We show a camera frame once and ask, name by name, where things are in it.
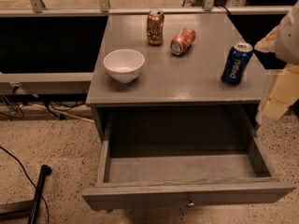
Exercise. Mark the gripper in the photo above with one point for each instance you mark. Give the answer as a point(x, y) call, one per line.
point(289, 44)

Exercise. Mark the grey top drawer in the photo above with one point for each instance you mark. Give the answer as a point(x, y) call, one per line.
point(206, 155)

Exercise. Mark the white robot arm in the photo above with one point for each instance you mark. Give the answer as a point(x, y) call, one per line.
point(291, 19)

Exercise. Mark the grey wooden drawer cabinet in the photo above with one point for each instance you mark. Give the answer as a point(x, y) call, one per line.
point(191, 78)

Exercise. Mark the blue pepsi can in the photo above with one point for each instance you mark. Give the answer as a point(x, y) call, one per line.
point(236, 63)

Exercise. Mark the orange soda can lying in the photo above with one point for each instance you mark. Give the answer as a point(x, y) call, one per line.
point(181, 42)

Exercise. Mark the gold brown drink can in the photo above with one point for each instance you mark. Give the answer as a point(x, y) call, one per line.
point(155, 25)

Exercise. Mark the white bowl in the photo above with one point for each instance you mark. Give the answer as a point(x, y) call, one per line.
point(124, 65)

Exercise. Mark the black metal stand leg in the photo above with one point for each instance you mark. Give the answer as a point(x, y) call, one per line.
point(29, 208)

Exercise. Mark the metal railing frame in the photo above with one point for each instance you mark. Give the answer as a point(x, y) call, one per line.
point(44, 10)

